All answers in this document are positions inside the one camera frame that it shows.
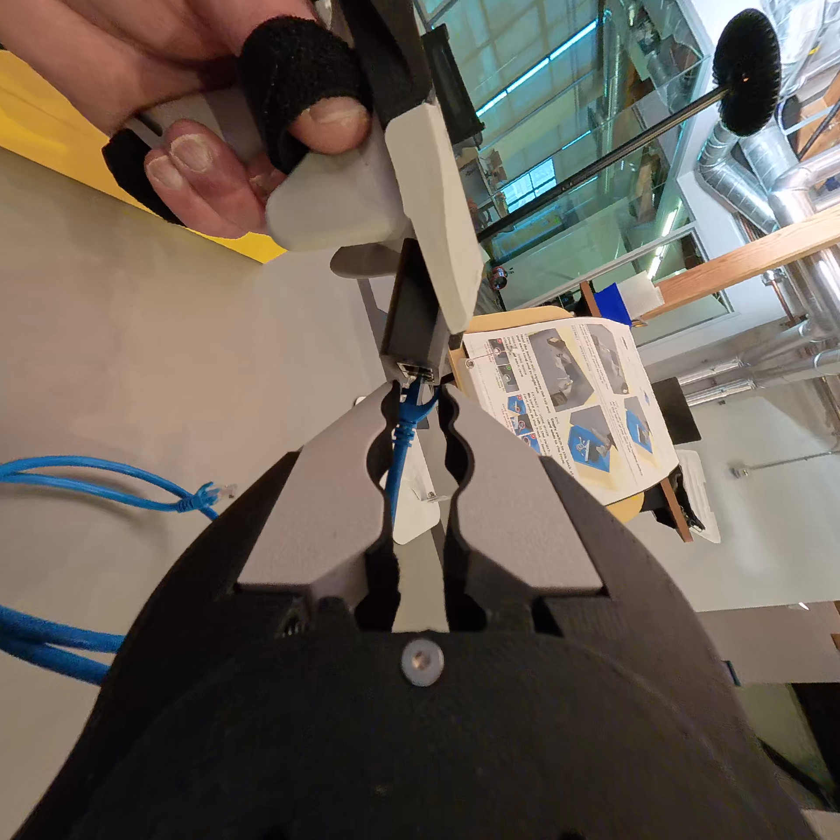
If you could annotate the blue box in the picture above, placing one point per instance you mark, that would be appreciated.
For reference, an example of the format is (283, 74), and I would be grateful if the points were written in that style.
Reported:
(613, 302)

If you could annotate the white rounded plate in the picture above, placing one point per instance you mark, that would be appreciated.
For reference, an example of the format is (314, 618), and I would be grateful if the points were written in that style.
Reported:
(417, 518)

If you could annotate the wooden beam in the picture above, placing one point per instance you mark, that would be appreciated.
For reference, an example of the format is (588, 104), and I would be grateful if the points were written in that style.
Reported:
(754, 262)

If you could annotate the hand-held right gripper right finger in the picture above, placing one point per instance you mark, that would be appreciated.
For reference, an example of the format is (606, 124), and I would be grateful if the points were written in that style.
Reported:
(518, 525)

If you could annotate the yellow plastic bin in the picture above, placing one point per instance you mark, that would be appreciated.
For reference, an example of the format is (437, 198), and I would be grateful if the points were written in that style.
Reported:
(52, 124)

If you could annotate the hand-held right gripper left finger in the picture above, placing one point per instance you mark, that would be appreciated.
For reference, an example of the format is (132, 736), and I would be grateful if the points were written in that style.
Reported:
(315, 518)

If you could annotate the black pole stand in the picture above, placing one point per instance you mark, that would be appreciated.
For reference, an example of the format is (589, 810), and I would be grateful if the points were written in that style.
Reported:
(748, 72)

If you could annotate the black flat panel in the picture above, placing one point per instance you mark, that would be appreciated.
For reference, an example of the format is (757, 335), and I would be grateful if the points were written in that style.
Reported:
(673, 413)

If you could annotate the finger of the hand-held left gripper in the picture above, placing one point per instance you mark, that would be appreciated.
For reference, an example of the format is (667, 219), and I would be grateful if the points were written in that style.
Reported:
(446, 223)
(334, 203)

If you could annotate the silver ventilation duct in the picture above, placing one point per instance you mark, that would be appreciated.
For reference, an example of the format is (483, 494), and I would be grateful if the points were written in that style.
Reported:
(754, 177)

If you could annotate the black ethernet splitter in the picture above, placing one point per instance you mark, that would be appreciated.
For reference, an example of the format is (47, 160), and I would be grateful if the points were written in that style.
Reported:
(410, 315)

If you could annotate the person's left hand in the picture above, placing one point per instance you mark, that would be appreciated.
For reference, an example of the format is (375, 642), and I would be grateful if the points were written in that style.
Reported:
(131, 46)

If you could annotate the printed instruction sheet on board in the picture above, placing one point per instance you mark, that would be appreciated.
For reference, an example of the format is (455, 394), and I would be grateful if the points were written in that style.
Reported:
(627, 506)

